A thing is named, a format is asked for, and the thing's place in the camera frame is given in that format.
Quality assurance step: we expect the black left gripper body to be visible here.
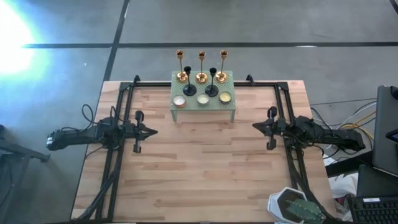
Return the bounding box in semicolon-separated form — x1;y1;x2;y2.
119;121;137;143

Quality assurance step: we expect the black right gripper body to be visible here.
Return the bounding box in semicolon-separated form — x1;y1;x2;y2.
275;117;295;138

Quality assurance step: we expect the white candle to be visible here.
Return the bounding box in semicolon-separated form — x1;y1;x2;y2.
173;95;187;109

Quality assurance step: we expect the yellow candle tin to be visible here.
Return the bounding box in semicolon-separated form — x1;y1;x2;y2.
218;91;233;105

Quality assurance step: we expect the black candlestick holder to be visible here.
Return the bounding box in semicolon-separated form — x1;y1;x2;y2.
205;67;220;98
182;65;198;97

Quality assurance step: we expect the gold candlestick holder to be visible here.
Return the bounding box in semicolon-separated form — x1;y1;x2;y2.
175;49;189;84
215;49;229;83
195;50;209;85

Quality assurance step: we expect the pale green candle tin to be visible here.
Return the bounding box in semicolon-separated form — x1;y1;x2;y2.
197;93;210;107

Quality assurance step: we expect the green perforated metal shelf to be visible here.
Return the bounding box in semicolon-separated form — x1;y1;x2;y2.
169;70;236;124

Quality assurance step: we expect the white hexagonal plant pot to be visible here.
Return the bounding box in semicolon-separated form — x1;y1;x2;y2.
267;186;312;224

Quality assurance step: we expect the black desk edge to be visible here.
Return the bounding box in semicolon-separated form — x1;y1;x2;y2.
325;151;374;178

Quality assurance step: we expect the green cactus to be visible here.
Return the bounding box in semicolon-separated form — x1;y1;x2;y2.
285;198;326;223

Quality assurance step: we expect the white plastic bag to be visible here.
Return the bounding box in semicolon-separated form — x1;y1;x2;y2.
322;154;359;203

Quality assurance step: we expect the dark grey laptop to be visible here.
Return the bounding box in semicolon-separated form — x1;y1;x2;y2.
372;85;398;178

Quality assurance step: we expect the black side stand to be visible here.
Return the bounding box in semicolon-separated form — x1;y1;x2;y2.
0;123;52;224

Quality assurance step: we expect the black monitor back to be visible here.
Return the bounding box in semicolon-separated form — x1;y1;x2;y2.
356;164;398;198

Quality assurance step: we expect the small device with blue screen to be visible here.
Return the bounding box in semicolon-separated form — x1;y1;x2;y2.
385;128;398;143

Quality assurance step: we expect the black keyboard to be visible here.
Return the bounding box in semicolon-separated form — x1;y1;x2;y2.
347;195;398;224

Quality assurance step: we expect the black metal table frame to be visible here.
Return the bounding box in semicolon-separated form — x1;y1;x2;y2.
76;74;330;223

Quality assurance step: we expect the yellow floor cable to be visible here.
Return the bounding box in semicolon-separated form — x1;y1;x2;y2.
340;111;376;141

